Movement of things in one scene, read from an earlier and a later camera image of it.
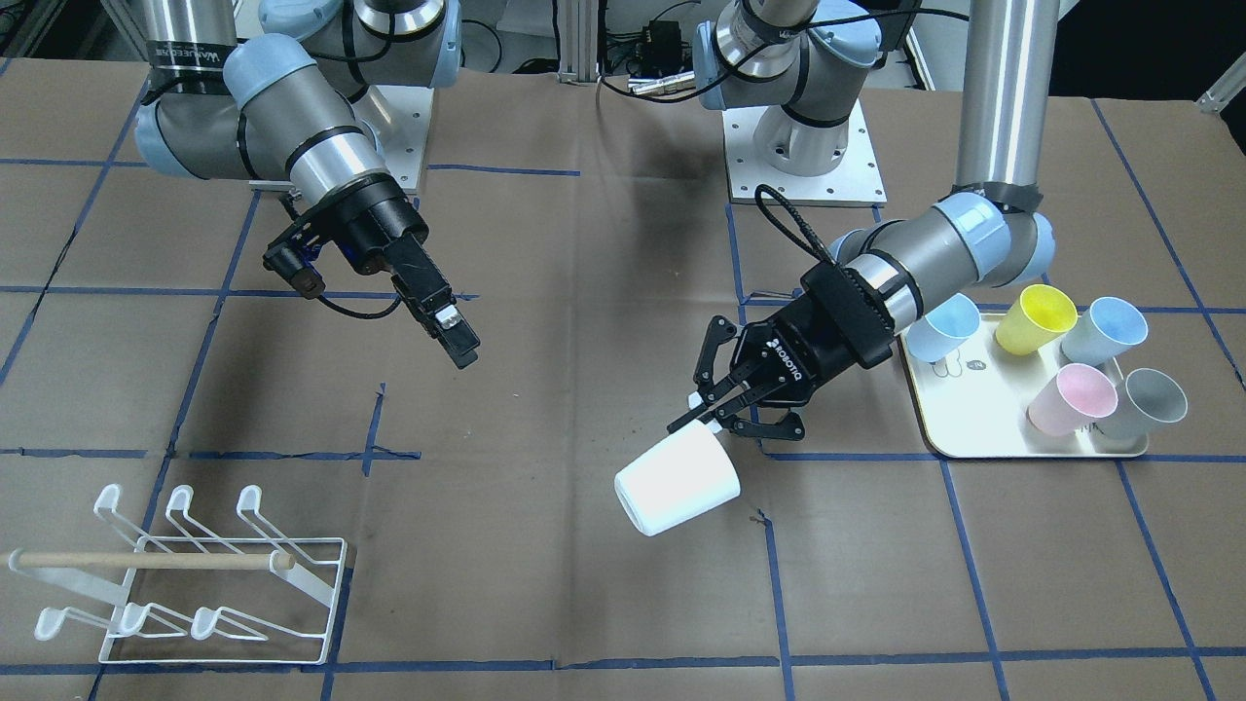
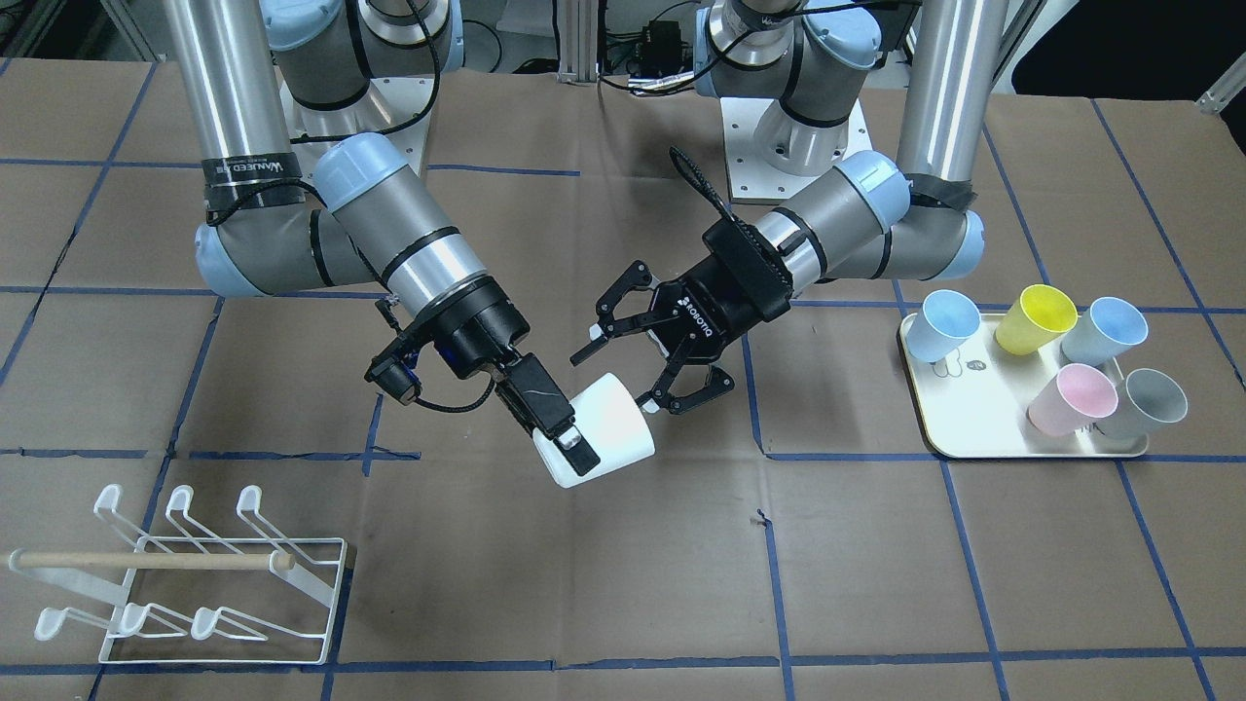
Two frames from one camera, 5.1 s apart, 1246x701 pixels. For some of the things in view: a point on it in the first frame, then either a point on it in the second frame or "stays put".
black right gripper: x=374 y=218 to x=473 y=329
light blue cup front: x=1106 y=329 stays put
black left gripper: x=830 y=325 to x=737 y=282
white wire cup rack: x=198 y=598 stays put
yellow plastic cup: x=1041 y=313 stays put
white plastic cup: x=680 y=481 to x=613 y=419
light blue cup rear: x=944 y=328 stays put
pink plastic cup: x=1076 y=396 stays put
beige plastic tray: x=973 y=402 stays put
